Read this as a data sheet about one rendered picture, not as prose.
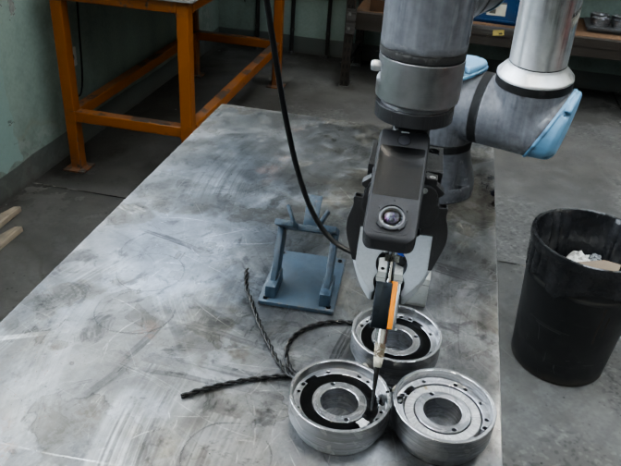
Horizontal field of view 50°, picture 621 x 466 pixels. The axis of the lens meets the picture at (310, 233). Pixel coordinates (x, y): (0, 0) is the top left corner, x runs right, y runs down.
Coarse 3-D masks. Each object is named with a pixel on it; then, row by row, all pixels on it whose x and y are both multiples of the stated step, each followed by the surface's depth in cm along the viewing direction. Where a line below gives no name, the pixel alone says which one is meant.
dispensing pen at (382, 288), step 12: (396, 252) 69; (384, 288) 67; (384, 300) 67; (372, 312) 67; (384, 312) 67; (372, 324) 67; (384, 324) 67; (384, 336) 68; (384, 348) 68; (372, 384) 68; (372, 396) 68
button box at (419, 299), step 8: (400, 256) 90; (384, 264) 89; (400, 264) 89; (384, 272) 88; (400, 272) 88; (376, 280) 89; (400, 280) 88; (424, 288) 88; (416, 296) 89; (424, 296) 88; (416, 304) 89; (424, 304) 89
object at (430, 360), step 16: (368, 320) 81; (416, 320) 82; (432, 320) 80; (352, 336) 78; (400, 336) 81; (416, 336) 80; (432, 336) 80; (352, 352) 78; (368, 352) 75; (400, 352) 77; (432, 352) 75; (384, 368) 74; (400, 368) 74; (416, 368) 74
